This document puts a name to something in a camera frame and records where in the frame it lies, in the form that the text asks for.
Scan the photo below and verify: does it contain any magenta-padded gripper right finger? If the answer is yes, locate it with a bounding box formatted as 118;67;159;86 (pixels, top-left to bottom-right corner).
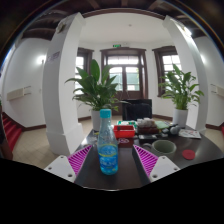
131;144;181;184

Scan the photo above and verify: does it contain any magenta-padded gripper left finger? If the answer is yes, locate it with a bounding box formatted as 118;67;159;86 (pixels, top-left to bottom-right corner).
44;144;94;184

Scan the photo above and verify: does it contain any grey-green mug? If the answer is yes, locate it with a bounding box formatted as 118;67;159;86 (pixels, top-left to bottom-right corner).
141;139;178;159

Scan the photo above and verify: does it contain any clear blue-capped drink bottle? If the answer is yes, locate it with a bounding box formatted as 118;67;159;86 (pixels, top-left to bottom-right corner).
96;108;120;176

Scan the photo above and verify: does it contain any stacked brown box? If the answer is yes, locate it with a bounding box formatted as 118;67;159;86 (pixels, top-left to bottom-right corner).
136;117;160;135

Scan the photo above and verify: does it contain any flat round red coaster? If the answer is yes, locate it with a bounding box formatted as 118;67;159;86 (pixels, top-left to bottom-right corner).
181;149;197;161

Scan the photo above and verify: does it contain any red open box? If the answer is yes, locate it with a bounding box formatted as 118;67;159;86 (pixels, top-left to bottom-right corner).
113;124;136;139

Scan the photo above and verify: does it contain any white printed paper sheet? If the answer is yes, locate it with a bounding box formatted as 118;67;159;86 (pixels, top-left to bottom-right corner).
178;128;203;140

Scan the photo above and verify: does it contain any black armchair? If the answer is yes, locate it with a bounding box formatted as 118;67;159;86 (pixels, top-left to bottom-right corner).
121;98;153;122

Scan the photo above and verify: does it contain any potted green leafy plant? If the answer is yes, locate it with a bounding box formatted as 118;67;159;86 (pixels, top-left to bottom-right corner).
159;63;205;129
64;58;128;132

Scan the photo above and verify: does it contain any dark wooden double door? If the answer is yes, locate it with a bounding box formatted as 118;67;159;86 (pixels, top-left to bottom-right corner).
100;47;149;101

